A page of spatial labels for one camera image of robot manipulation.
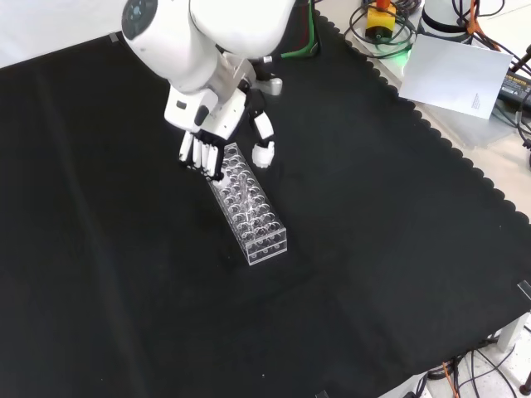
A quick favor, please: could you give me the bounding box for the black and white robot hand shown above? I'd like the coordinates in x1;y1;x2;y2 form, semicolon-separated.
163;85;276;182

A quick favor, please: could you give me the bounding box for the clear test tube rack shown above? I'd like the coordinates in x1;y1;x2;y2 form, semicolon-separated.
207;142;289;266

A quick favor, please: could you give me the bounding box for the black bench cloth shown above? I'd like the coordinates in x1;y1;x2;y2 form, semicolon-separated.
0;7;531;398

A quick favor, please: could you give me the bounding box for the yellow stop button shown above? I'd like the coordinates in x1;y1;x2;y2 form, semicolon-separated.
364;0;396;41

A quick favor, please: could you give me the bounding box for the pale board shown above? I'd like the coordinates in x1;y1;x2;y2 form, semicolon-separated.
397;33;514;121

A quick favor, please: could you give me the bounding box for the black power brick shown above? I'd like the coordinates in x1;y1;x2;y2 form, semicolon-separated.
497;72;531;107

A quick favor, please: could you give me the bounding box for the white table leg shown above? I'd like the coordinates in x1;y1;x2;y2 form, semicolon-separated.
497;313;531;353

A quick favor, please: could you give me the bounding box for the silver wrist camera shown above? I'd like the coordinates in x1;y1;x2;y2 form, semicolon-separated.
251;53;285;97

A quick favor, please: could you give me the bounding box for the green cable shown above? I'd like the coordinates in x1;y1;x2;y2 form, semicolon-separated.
280;39;320;59

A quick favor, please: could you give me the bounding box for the black cable loop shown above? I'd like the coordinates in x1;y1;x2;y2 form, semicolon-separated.
347;0;418;57

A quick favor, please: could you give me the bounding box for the orange cable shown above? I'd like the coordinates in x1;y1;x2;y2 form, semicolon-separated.
466;0;486;42

